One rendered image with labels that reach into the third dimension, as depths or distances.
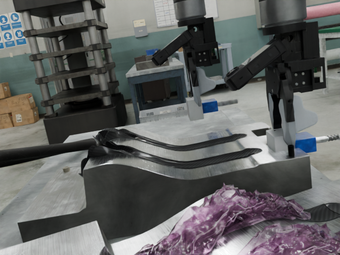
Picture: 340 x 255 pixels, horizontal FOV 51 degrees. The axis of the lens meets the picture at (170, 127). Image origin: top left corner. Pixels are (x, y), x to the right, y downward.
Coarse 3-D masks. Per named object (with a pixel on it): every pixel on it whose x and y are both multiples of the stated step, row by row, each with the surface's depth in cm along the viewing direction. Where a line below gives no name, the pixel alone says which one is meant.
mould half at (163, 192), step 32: (128, 128) 82; (256, 128) 80; (96, 160) 61; (128, 160) 61; (256, 160) 61; (288, 160) 60; (64, 192) 70; (96, 192) 59; (128, 192) 60; (160, 192) 60; (192, 192) 60; (288, 192) 61; (32, 224) 60; (64, 224) 60; (128, 224) 61
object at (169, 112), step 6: (156, 108) 423; (162, 108) 424; (168, 108) 424; (174, 108) 425; (186, 108) 425; (144, 114) 424; (156, 114) 386; (162, 114) 387; (168, 114) 387; (174, 114) 388; (180, 114) 388; (186, 114) 389; (144, 120) 387; (150, 120) 426; (156, 120) 388
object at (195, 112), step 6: (186, 102) 94; (192, 102) 91; (204, 102) 91; (210, 102) 91; (216, 102) 91; (222, 102) 93; (228, 102) 93; (234, 102) 93; (192, 108) 91; (198, 108) 91; (204, 108) 91; (210, 108) 92; (216, 108) 92; (192, 114) 91; (198, 114) 91; (192, 120) 92
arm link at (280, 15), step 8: (272, 0) 57; (280, 0) 57; (288, 0) 57; (296, 0) 57; (304, 0) 58; (264, 8) 59; (272, 8) 58; (280, 8) 57; (288, 8) 57; (296, 8) 57; (304, 8) 58; (264, 16) 59; (272, 16) 58; (280, 16) 57; (288, 16) 57; (296, 16) 57; (304, 16) 58; (264, 24) 60; (272, 24) 59; (280, 24) 58
